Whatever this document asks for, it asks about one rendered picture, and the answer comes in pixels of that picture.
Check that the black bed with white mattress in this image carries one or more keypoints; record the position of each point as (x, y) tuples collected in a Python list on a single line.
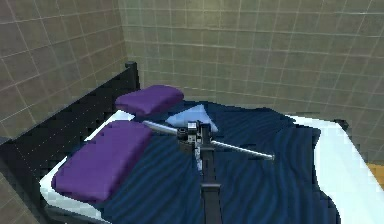
[(336, 166)]

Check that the large purple pillow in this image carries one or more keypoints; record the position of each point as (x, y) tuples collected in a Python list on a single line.
[(103, 163)]

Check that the navy blue blanket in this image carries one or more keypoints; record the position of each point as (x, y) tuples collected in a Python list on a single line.
[(266, 190)]

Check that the small purple pillow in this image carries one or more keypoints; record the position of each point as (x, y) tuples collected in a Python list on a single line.
[(150, 99)]

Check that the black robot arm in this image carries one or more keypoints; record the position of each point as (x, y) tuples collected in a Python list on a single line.
[(210, 200)]

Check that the light blue cloth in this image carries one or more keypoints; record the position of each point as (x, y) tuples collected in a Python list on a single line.
[(188, 115)]

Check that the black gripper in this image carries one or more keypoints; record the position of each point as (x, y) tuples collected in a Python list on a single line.
[(182, 134)]

